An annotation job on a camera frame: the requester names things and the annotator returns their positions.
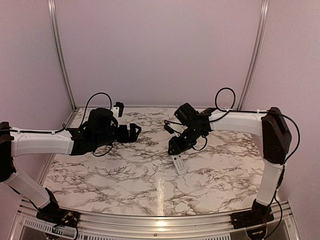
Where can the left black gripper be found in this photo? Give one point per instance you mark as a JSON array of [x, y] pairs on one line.
[[133, 137]]

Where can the left aluminium frame post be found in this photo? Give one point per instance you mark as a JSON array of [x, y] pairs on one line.
[[59, 52]]

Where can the right aluminium frame post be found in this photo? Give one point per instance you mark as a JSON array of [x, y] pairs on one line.
[[259, 38]]

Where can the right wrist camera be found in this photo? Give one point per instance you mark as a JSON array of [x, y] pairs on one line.
[[169, 129]]

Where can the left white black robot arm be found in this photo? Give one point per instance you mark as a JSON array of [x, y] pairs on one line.
[[101, 129]]

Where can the aluminium frame post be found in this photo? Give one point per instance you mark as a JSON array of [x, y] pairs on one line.
[[59, 52], [259, 38]]

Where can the front aluminium rail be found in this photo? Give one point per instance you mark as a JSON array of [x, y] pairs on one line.
[[103, 226]]

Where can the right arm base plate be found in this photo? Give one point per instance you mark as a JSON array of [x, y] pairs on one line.
[[248, 218]]

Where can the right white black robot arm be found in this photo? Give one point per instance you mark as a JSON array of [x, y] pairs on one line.
[[268, 129]]

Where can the white remote control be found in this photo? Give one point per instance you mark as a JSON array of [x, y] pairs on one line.
[[179, 164]]

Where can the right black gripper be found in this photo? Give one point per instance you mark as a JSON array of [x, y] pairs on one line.
[[178, 146]]

